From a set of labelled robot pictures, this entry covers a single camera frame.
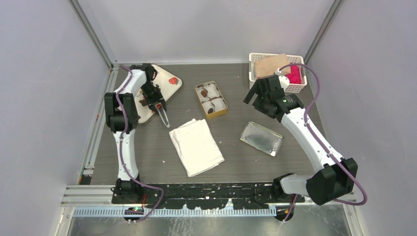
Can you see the silver tin lid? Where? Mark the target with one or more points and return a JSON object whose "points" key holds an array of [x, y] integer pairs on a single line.
{"points": [[262, 138]]}

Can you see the metal tongs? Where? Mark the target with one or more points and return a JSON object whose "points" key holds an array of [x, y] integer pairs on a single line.
{"points": [[163, 115]]}

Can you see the white plastic basket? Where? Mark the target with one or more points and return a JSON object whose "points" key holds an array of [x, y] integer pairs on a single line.
{"points": [[291, 88]]}

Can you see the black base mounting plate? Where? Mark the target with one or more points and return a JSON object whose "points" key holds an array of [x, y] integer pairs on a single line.
{"points": [[249, 195]]}

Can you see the pink cloth in basket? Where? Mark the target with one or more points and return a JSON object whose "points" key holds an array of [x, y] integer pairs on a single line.
{"points": [[294, 76]]}

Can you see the white paper cup liner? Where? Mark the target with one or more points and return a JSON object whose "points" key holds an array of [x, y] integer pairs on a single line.
{"points": [[219, 104], [199, 95], [212, 90], [207, 105]]}

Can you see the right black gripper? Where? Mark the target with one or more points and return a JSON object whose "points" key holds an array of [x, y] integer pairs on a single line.
{"points": [[256, 103]]}

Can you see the strawberry pattern tray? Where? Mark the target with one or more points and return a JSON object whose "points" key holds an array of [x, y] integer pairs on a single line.
{"points": [[169, 85]]}

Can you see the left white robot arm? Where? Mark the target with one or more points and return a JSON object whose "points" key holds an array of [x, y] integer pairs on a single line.
{"points": [[122, 118]]}

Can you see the beige cloth in basket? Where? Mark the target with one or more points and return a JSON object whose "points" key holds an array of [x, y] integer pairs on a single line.
{"points": [[269, 65]]}

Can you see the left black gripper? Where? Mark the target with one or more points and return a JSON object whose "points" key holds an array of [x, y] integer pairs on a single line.
{"points": [[158, 99]]}

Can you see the gold chocolate tin box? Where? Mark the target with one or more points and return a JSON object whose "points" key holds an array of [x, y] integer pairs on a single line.
{"points": [[215, 114]]}

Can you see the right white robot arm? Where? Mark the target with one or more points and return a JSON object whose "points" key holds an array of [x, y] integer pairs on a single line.
{"points": [[334, 174]]}

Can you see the white folded cloth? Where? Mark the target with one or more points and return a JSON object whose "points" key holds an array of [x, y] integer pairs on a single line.
{"points": [[196, 147]]}

